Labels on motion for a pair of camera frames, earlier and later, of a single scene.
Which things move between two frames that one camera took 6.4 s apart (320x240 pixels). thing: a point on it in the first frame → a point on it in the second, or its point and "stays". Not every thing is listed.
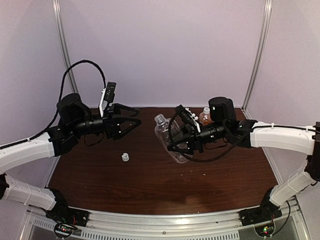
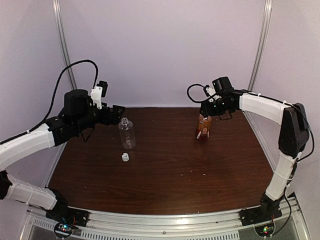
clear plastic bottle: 161,125 → 128,136
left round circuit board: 63,230 stays
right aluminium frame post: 265,28 stays
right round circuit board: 265,230 stays
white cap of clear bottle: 125,157 stays
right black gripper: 194,141 → 208,110
